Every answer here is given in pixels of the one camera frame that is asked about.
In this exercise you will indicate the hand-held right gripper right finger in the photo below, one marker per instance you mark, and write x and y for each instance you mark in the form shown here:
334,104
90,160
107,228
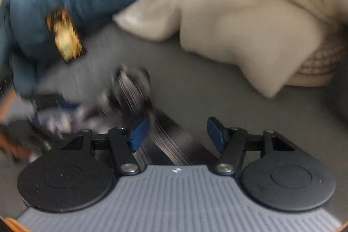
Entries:
216,135

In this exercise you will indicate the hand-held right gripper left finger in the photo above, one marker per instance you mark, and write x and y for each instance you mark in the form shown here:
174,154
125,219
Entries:
138,135

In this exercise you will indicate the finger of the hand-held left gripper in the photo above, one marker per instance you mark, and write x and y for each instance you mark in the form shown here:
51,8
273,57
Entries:
39,119
68,107

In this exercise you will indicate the black white plaid shirt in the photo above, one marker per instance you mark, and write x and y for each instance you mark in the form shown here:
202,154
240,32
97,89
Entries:
174,139

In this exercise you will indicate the cream fleece blanket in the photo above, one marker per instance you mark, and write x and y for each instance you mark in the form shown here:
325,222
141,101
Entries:
244,17

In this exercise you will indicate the checked pillow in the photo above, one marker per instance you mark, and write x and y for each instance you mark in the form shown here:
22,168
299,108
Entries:
323,58

